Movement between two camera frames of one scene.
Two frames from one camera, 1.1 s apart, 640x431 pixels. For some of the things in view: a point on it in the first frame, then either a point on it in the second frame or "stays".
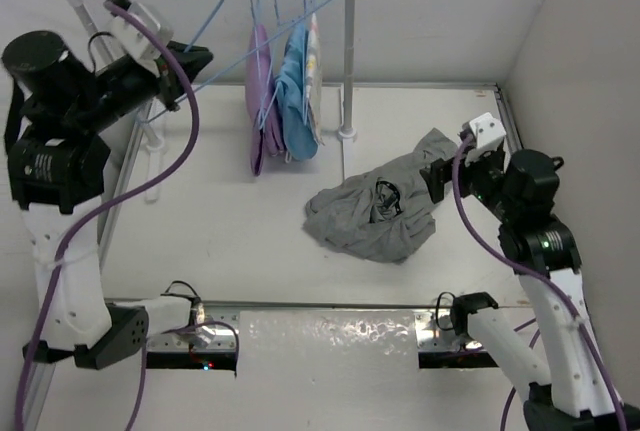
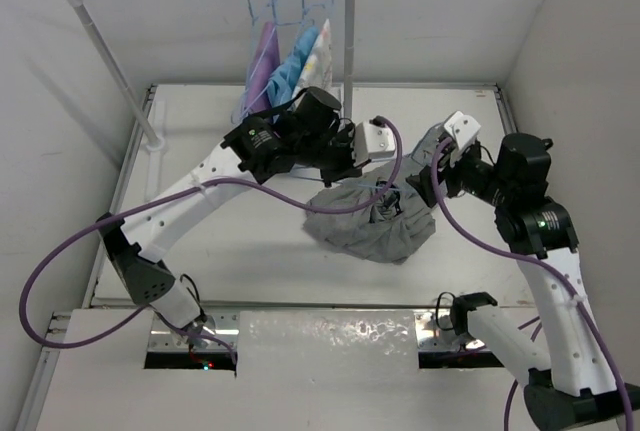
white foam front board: [299, 371] stays
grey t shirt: [386, 213] stays
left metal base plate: [218, 330] stays
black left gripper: [169, 79] -> [346, 167]
